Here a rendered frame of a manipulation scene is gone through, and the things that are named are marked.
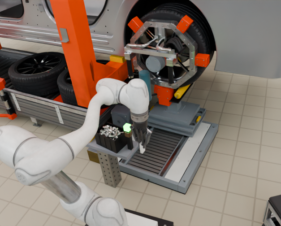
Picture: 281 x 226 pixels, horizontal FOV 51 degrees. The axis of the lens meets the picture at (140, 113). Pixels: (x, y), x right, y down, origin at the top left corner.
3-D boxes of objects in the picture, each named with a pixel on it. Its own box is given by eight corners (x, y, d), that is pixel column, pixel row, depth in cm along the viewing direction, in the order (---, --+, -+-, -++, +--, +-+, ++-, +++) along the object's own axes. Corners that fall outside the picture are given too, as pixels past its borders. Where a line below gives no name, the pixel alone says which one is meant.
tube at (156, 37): (159, 40, 222) (158, 27, 216) (147, 50, 209) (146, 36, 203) (139, 38, 230) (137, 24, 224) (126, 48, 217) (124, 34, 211)
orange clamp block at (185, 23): (187, 30, 214) (193, 20, 208) (183, 34, 209) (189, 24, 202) (179, 23, 215) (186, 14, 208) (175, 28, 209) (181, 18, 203)
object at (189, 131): (205, 115, 288) (206, 107, 283) (192, 138, 264) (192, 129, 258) (159, 105, 311) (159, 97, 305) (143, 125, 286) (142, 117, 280)
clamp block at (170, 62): (178, 61, 209) (177, 54, 206) (172, 67, 202) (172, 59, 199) (171, 60, 211) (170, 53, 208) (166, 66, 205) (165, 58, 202)
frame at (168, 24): (197, 89, 237) (198, 22, 205) (194, 93, 232) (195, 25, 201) (138, 78, 261) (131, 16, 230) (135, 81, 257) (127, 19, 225)
